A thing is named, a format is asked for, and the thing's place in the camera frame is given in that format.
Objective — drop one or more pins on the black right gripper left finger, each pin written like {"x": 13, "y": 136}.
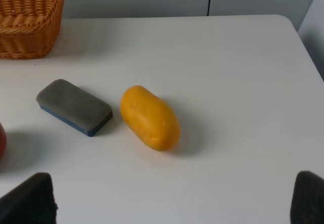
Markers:
{"x": 30, "y": 202}

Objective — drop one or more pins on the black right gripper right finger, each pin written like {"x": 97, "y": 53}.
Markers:
{"x": 307, "y": 200}

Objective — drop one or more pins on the orange wicker basket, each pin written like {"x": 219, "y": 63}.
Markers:
{"x": 29, "y": 28}

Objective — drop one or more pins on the red apple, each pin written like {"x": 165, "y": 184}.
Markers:
{"x": 3, "y": 141}

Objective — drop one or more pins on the grey blue board eraser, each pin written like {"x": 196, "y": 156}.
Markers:
{"x": 74, "y": 106}

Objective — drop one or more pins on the yellow mango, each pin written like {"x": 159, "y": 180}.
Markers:
{"x": 151, "y": 119}

